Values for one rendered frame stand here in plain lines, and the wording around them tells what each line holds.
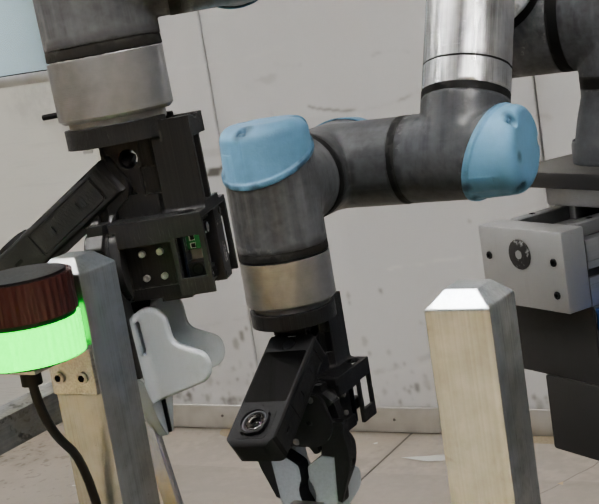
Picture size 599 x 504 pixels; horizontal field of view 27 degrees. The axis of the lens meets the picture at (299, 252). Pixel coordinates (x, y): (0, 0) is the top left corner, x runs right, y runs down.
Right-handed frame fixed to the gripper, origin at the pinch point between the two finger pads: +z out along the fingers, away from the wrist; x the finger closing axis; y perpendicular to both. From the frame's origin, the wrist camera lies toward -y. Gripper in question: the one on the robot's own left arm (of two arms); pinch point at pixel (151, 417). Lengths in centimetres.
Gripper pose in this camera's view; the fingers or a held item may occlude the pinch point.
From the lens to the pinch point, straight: 86.3
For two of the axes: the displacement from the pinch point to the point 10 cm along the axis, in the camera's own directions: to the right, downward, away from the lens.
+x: 1.6, -2.0, 9.7
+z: 1.8, 9.7, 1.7
